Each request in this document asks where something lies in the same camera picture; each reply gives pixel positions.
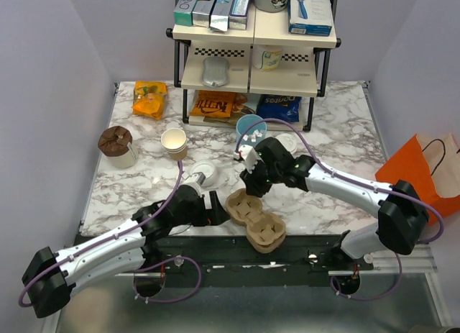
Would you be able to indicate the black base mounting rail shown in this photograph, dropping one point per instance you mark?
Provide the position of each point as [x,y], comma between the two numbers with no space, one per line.
[231,261]

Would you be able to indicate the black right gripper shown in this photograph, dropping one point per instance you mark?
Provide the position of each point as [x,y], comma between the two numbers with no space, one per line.
[253,187]

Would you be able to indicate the cream black shelf rack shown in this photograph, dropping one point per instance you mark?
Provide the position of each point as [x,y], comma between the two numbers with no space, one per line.
[303,69]

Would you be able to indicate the silver grey sponge pouch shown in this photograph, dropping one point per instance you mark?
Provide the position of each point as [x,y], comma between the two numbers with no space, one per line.
[215,72]

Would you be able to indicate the teal toothpaste box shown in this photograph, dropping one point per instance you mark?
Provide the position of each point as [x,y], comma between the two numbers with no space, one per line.
[183,12]

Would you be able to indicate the purple white toothpaste box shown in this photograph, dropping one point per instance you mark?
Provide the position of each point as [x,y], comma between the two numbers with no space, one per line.
[238,17]

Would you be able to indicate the brown pulp cup carrier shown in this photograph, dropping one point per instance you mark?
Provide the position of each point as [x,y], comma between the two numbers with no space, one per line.
[265,231]

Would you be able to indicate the blue razor package box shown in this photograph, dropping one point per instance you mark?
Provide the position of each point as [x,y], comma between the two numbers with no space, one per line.
[310,17]

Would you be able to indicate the silver blue toothpaste box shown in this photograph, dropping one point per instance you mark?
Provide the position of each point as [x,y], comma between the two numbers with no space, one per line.
[220,15]

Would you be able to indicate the brown cookie snack bag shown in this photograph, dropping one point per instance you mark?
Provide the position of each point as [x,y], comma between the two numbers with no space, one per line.
[244,104]

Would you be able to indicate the kraft paper cup stack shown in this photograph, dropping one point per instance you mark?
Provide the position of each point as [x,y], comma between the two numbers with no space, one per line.
[174,141]

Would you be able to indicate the orange paper bag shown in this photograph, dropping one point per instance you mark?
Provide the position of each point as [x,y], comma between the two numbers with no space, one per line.
[431,165]

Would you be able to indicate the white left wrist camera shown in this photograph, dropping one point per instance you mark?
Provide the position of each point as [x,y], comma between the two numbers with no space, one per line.
[196,180]

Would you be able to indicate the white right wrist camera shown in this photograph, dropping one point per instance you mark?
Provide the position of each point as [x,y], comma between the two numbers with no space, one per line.
[248,155]

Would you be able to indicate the single white cup lid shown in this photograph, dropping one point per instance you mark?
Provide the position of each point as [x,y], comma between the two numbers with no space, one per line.
[288,142]

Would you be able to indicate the blue doritos bag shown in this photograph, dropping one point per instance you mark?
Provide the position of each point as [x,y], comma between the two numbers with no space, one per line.
[285,108]

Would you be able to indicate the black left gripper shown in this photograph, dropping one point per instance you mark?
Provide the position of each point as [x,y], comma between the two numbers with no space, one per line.
[218,214]

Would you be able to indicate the orange yellow snack bag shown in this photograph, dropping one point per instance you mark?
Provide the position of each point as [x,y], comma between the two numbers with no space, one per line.
[149,99]

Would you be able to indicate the blue cylindrical sugar container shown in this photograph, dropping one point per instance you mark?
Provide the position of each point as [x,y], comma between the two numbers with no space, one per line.
[250,130]

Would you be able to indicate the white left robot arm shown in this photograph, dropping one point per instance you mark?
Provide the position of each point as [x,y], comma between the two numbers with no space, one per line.
[51,278]

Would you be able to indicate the orange kettle chips bag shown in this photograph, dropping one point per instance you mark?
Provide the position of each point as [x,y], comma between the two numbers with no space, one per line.
[213,104]

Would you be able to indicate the white yellow printed cup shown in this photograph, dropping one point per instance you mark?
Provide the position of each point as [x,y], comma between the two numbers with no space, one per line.
[266,57]

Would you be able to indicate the brown topped white container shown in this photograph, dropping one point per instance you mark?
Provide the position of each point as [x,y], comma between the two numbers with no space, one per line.
[117,144]

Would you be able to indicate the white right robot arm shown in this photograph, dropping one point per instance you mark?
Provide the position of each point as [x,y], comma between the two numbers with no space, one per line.
[399,213]

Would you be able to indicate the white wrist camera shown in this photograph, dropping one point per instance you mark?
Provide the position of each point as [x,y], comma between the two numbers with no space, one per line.
[248,155]
[196,180]

